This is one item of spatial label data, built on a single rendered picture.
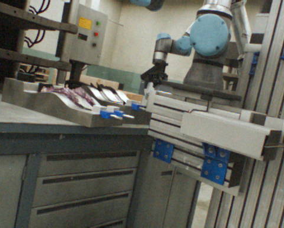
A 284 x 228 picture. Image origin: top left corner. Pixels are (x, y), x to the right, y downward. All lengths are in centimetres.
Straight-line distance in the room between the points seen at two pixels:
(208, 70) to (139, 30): 926
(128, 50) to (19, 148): 940
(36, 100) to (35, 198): 41
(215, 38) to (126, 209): 106
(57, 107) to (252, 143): 80
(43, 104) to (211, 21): 77
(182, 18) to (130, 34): 203
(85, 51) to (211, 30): 150
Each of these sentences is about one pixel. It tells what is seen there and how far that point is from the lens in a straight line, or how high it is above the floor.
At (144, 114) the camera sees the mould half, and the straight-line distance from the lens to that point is 159.
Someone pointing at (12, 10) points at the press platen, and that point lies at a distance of 203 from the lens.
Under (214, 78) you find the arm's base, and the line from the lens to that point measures 112.
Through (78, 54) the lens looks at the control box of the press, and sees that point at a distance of 233.
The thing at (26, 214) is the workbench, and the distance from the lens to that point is 133.
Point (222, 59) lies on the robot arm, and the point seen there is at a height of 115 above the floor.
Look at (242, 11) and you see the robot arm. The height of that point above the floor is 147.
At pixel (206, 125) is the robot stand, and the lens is 94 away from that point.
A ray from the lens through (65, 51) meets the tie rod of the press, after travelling 212.
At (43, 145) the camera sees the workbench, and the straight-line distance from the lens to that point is 124.
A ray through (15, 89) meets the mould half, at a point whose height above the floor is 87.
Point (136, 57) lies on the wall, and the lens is 1017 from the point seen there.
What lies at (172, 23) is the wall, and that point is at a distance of 964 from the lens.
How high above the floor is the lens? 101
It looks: 6 degrees down
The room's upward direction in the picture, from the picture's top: 12 degrees clockwise
